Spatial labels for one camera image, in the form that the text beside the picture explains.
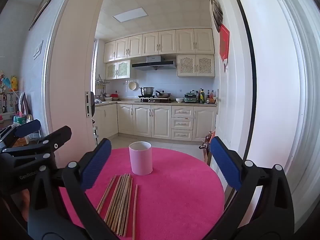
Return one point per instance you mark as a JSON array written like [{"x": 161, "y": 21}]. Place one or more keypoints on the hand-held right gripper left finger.
[{"x": 96, "y": 165}]

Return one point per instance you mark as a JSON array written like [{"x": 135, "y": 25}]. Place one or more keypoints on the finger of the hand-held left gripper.
[
  {"x": 61, "y": 133},
  {"x": 27, "y": 128}
]

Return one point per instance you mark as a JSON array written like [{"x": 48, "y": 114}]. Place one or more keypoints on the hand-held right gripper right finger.
[{"x": 225, "y": 165}]

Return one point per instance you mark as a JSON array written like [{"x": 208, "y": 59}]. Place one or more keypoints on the bundle of wooden chopsticks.
[{"x": 120, "y": 200}]

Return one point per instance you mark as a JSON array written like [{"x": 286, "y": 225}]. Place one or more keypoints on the pink cup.
[{"x": 140, "y": 160}]

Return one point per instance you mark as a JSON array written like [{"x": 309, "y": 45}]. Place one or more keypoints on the orange floor bottles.
[{"x": 207, "y": 142}]

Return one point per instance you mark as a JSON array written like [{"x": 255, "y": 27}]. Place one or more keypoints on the white step stool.
[{"x": 96, "y": 135}]

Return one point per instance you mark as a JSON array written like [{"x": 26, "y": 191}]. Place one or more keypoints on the row of books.
[{"x": 8, "y": 102}]

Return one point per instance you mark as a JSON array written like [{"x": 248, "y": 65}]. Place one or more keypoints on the yellow plush duck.
[{"x": 14, "y": 83}]

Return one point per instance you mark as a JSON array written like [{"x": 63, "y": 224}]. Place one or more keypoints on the colourful toy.
[{"x": 5, "y": 82}]

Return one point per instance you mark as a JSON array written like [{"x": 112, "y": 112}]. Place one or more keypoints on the cream kitchen drawer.
[
  {"x": 182, "y": 123},
  {"x": 182, "y": 135},
  {"x": 182, "y": 111}
]

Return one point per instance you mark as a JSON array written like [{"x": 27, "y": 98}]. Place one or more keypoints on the pink round table mat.
[{"x": 175, "y": 192}]

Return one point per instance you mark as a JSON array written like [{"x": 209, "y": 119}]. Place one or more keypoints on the hanging utensil rack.
[{"x": 101, "y": 87}]

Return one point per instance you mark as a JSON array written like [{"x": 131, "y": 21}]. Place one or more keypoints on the cream lower kitchen cabinets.
[{"x": 142, "y": 121}]

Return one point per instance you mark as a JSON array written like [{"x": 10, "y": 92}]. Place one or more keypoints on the red bowl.
[{"x": 115, "y": 96}]

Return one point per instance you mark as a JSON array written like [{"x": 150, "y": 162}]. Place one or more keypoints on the white door with lock plate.
[{"x": 70, "y": 67}]

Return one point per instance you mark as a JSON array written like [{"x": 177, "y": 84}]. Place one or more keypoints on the group of condiment bottles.
[{"x": 206, "y": 97}]

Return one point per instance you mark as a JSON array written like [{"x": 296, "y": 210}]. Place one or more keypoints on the kitchen window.
[{"x": 95, "y": 70}]

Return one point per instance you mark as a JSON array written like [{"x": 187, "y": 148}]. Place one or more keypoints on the white door with black edge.
[{"x": 235, "y": 92}]

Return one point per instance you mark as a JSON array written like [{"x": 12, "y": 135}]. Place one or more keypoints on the green electric cooker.
[{"x": 191, "y": 98}]

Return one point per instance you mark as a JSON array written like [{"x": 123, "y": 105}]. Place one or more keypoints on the white bowl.
[{"x": 180, "y": 100}]

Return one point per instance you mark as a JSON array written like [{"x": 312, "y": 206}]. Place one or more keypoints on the small lattice door cabinet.
[{"x": 117, "y": 69}]

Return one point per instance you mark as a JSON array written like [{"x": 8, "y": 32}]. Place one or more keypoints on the gas stove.
[{"x": 153, "y": 100}]

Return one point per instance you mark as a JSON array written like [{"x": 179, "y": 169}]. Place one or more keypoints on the steel stockpot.
[{"x": 147, "y": 92}]

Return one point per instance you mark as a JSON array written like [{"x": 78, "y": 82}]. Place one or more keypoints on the wide lattice door cabinet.
[{"x": 196, "y": 65}]

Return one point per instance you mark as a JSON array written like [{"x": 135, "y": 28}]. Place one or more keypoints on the black range hood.
[{"x": 153, "y": 64}]

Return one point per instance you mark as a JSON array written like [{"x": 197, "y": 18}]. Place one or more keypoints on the white ceiling light panel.
[{"x": 128, "y": 14}]

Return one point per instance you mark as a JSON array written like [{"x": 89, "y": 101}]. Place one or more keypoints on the white wall box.
[{"x": 38, "y": 50}]

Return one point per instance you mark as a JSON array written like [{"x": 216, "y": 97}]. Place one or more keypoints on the red wall hanging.
[{"x": 224, "y": 42}]

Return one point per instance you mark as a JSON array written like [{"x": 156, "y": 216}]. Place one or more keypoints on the dark framed wall picture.
[{"x": 45, "y": 2}]

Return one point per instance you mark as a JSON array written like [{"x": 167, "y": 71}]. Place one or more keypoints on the row of cream wall cabinets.
[{"x": 160, "y": 42}]

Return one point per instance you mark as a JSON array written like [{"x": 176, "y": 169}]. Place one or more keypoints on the dark round wall hanging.
[{"x": 217, "y": 12}]

